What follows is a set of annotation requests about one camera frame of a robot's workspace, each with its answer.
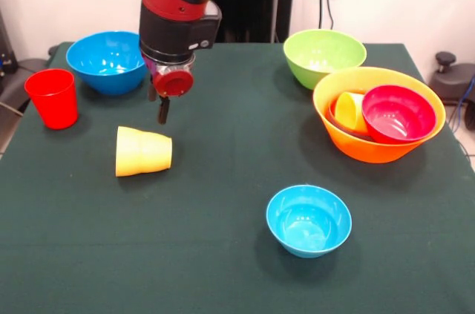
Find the large orange-yellow bowl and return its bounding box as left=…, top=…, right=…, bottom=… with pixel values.
left=312, top=66, right=447, bottom=164

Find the red cup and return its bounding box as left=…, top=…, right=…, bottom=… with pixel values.
left=24, top=68, right=79, bottom=130

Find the yellow cup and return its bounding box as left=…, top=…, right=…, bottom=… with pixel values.
left=335, top=91, right=370, bottom=133
left=114, top=125, right=146, bottom=177

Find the small magenta bowl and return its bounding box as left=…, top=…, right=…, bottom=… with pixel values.
left=361, top=85, right=437, bottom=145

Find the large green bowl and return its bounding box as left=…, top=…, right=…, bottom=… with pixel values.
left=283, top=28, right=368, bottom=91

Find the dark green tablecloth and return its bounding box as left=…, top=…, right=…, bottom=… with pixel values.
left=0, top=42, right=475, bottom=314

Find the orange-yellow cup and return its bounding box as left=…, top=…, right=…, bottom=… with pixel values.
left=142, top=131, right=174, bottom=174

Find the large blue bowl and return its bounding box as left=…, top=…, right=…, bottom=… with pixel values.
left=65, top=30, right=148, bottom=97

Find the small light blue bowl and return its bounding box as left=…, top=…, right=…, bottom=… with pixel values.
left=266, top=184, right=353, bottom=259

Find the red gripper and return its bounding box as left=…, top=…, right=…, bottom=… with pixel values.
left=148, top=60, right=194, bottom=125

